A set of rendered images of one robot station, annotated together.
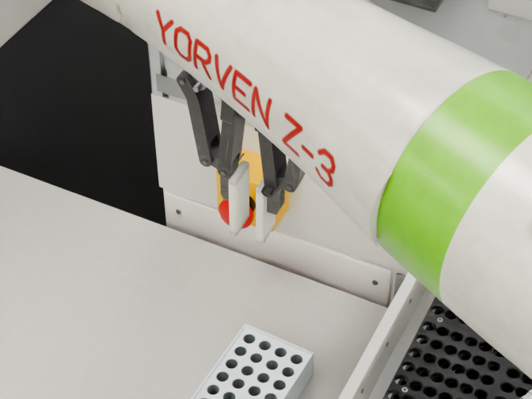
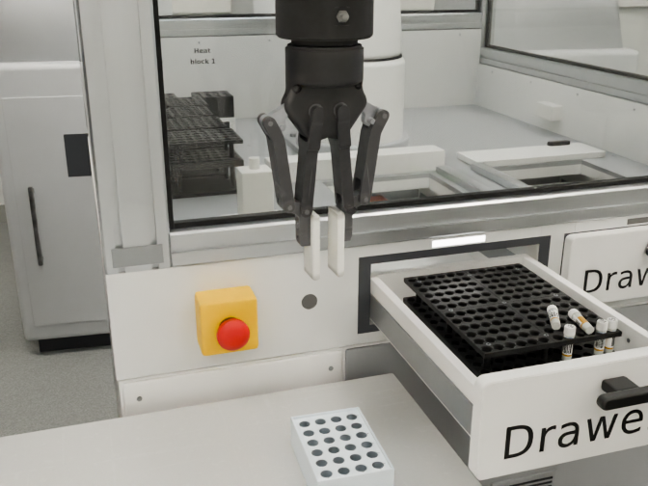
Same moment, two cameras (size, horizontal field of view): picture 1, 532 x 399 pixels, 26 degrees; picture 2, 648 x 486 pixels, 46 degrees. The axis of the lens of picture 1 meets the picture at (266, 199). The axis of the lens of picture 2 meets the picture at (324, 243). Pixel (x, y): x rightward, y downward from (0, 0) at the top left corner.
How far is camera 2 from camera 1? 74 cm
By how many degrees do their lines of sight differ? 44
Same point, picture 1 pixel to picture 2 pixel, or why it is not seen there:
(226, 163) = (309, 200)
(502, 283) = not seen: outside the picture
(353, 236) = (309, 331)
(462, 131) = not seen: outside the picture
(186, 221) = (148, 405)
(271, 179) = (350, 198)
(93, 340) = not seen: outside the picture
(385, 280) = (338, 362)
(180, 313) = (217, 453)
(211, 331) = (256, 449)
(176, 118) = (133, 290)
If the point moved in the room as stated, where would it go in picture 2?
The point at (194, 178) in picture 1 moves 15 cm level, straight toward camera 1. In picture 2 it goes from (154, 350) to (235, 391)
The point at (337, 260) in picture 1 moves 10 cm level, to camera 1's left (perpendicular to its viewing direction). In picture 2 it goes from (297, 364) to (238, 391)
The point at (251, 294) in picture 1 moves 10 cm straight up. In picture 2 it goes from (255, 417) to (253, 346)
